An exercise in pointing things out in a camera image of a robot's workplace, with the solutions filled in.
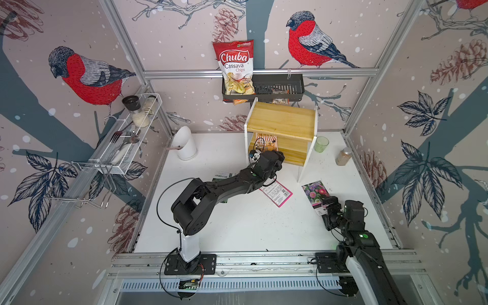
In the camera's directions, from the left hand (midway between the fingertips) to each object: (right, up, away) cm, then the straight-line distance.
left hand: (287, 154), depth 85 cm
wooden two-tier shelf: (+2, +11, -8) cm, 14 cm away
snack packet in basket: (0, +26, +5) cm, 26 cm away
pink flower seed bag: (-3, -20, +9) cm, 22 cm away
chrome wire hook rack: (-70, -8, -27) cm, 75 cm away
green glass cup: (+26, +5, +28) cm, 39 cm away
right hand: (+15, -22, 0) cm, 26 cm away
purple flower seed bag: (+17, -20, +10) cm, 28 cm away
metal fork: (-68, +9, -14) cm, 70 cm away
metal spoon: (-62, +7, -14) cm, 64 cm away
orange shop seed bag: (-9, +6, +10) cm, 14 cm away
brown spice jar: (+33, -2, +14) cm, 36 cm away
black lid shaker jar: (-63, +16, -7) cm, 66 cm away
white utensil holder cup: (-55, +9, +19) cm, 59 cm away
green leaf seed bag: (-30, -23, +5) cm, 38 cm away
